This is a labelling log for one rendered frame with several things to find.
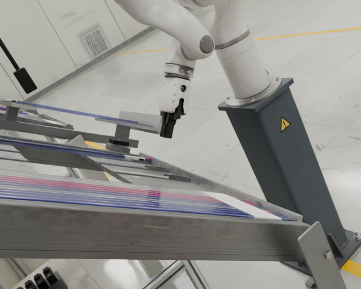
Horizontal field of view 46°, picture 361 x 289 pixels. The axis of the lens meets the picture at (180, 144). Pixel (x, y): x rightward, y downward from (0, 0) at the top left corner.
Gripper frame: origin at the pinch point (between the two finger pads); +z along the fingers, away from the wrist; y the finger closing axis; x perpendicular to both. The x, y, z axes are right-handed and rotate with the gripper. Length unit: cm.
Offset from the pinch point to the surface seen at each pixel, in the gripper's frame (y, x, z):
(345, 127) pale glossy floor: 51, -134, -18
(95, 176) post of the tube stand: 32.6, 6.6, 21.1
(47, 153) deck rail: 8.0, 30.1, 12.3
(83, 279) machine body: -11.1, 20.3, 39.2
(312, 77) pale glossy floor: 121, -173, -54
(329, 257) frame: -65, 2, 13
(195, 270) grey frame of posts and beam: 11, -27, 46
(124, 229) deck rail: -60, 35, 11
